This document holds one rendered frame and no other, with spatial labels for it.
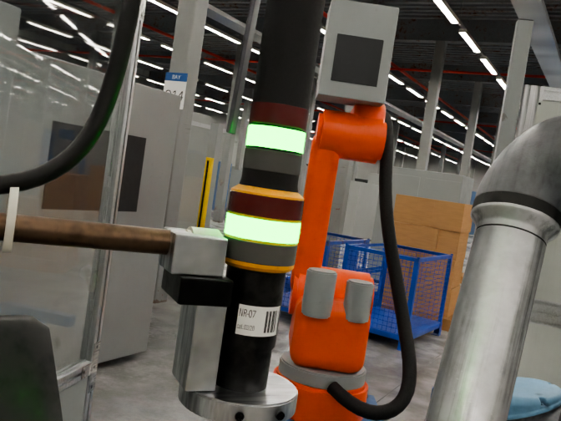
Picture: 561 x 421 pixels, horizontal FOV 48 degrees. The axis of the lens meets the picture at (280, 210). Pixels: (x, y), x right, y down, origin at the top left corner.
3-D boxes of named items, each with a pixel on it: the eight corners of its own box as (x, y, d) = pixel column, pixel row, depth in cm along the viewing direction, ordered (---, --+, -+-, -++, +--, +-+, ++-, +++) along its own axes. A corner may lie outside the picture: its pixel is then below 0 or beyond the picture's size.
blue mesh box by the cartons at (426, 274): (329, 331, 692) (342, 242, 687) (373, 318, 800) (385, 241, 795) (405, 352, 647) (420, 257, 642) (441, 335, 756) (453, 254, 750)
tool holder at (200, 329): (159, 430, 32) (185, 239, 31) (133, 381, 38) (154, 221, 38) (315, 425, 36) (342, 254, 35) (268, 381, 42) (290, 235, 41)
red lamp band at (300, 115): (261, 122, 34) (265, 99, 34) (240, 123, 37) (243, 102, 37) (315, 132, 36) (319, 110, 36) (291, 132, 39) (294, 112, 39)
